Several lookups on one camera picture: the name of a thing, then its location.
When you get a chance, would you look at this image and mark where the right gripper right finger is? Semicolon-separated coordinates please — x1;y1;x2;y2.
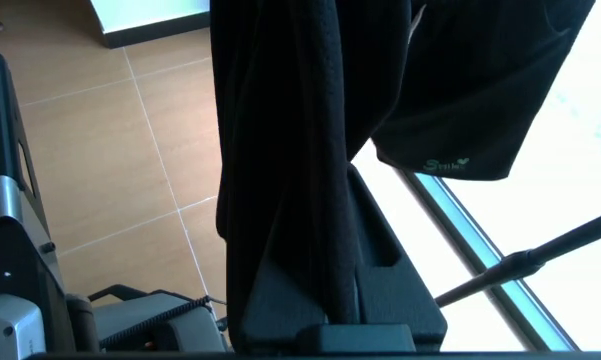
347;163;449;352

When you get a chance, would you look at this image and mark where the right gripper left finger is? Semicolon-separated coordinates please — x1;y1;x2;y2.
238;257;332;352

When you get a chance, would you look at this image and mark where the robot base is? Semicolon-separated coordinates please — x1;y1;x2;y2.
0;47;230;354

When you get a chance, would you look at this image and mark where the black clothes rack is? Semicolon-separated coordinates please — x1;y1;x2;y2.
433;206;601;309

